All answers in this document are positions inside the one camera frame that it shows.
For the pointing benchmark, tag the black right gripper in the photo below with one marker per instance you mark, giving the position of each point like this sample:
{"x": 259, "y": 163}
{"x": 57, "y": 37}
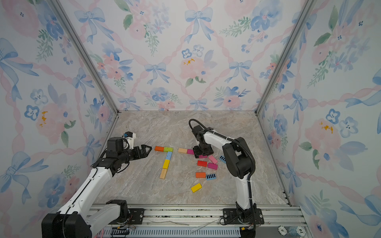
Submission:
{"x": 197, "y": 152}

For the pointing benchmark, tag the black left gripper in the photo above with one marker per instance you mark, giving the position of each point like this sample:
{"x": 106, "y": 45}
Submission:
{"x": 145, "y": 153}

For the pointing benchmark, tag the orange block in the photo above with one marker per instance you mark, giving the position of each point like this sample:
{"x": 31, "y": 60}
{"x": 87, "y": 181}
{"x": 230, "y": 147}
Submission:
{"x": 200, "y": 175}
{"x": 160, "y": 149}

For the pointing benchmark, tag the tan wooden block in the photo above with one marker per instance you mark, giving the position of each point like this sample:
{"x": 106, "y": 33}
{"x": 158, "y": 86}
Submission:
{"x": 182, "y": 150}

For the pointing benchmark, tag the green block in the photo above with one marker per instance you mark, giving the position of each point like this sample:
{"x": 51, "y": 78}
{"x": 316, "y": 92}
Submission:
{"x": 168, "y": 149}

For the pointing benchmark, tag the yellow block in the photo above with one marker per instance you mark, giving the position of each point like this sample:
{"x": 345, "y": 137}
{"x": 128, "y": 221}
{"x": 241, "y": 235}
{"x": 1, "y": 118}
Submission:
{"x": 166, "y": 164}
{"x": 196, "y": 187}

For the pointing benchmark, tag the light blue block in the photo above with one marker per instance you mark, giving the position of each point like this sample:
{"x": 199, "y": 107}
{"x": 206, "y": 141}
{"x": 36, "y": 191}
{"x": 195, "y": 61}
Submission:
{"x": 168, "y": 156}

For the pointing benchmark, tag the striped natural wood block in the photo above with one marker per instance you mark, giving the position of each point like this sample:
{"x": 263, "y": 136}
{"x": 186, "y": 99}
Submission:
{"x": 163, "y": 173}

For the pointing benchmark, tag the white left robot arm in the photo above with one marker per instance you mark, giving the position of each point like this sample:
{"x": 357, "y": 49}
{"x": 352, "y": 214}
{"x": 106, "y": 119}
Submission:
{"x": 73, "y": 219}

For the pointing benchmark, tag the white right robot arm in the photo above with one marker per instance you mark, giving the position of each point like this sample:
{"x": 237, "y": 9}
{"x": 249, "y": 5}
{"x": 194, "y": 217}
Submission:
{"x": 239, "y": 162}

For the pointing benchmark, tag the light pink block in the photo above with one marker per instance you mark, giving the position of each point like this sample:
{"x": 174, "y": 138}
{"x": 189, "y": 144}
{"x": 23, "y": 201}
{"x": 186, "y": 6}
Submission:
{"x": 212, "y": 159}

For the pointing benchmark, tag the red block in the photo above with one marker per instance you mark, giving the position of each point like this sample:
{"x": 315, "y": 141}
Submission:
{"x": 202, "y": 163}

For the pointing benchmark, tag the magenta block flat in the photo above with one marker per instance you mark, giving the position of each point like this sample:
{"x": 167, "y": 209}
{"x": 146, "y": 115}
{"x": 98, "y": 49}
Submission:
{"x": 212, "y": 166}

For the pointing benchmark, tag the blue slotted block far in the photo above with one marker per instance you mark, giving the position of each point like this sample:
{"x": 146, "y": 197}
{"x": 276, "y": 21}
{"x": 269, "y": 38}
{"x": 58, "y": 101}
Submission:
{"x": 222, "y": 158}

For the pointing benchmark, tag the blue slotted block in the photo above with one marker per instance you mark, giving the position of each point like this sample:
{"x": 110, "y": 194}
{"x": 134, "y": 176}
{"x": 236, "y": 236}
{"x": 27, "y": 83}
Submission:
{"x": 222, "y": 158}
{"x": 211, "y": 176}

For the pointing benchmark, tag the blue slotted block near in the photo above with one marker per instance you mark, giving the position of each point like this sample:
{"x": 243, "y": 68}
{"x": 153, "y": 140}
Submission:
{"x": 211, "y": 176}

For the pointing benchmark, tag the yellow block front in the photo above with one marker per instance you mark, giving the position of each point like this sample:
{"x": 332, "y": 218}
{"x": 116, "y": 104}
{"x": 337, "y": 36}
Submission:
{"x": 196, "y": 187}

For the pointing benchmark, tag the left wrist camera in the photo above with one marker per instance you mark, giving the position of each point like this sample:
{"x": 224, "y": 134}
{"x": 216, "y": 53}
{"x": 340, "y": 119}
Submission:
{"x": 130, "y": 137}

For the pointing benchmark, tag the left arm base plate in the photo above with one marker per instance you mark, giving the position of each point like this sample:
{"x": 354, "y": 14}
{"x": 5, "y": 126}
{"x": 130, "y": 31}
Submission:
{"x": 135, "y": 216}

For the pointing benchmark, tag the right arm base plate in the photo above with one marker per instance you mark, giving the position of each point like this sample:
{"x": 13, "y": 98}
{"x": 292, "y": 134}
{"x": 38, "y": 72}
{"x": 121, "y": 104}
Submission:
{"x": 233, "y": 216}

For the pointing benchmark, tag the aluminium front rail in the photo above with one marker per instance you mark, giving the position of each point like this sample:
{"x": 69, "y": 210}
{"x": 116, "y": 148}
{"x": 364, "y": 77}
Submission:
{"x": 196, "y": 221}

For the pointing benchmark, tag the aluminium left corner post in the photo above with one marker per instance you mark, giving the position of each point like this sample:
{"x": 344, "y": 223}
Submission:
{"x": 84, "y": 56}

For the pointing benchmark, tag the aluminium corner post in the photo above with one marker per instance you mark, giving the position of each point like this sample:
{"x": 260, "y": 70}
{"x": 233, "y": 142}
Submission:
{"x": 301, "y": 21}
{"x": 84, "y": 56}

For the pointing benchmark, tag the aluminium right corner post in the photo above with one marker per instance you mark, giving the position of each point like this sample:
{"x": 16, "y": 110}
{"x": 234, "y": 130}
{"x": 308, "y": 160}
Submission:
{"x": 301, "y": 21}

